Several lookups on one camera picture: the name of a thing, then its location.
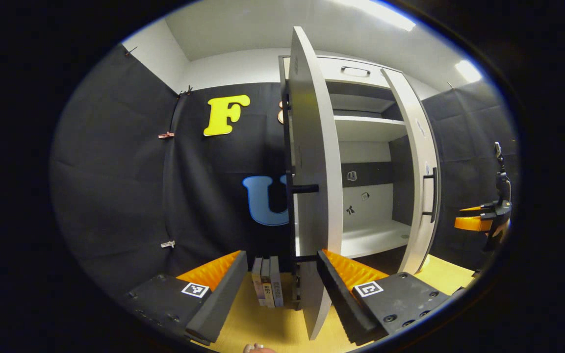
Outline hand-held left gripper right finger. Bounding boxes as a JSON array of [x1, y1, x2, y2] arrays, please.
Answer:
[[317, 249, 452, 346]]

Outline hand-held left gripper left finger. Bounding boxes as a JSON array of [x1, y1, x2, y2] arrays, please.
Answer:
[[118, 251, 249, 346]]

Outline white cabinet door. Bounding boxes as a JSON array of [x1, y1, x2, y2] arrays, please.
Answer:
[[381, 68, 441, 275], [282, 26, 344, 340]]

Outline white and grey cabinet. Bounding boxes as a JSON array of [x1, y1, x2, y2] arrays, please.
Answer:
[[278, 54, 440, 275]]

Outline white cabinet drawer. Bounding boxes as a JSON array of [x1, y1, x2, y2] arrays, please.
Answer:
[[282, 55, 396, 89]]

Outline pink standing book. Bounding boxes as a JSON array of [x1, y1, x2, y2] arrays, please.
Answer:
[[252, 257, 266, 307]]

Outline grey standing book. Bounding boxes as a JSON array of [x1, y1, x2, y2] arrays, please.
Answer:
[[261, 258, 276, 308]]

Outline pale standing book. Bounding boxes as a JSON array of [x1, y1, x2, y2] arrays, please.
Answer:
[[270, 256, 284, 307]]

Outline small ceiling light panel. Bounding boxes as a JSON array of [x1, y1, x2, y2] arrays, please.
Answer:
[[454, 60, 483, 83]]

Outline black backdrop cloth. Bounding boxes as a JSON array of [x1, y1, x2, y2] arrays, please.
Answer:
[[50, 44, 516, 300]]

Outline large ceiling light panel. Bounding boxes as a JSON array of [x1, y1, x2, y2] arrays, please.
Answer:
[[332, 0, 416, 32]]

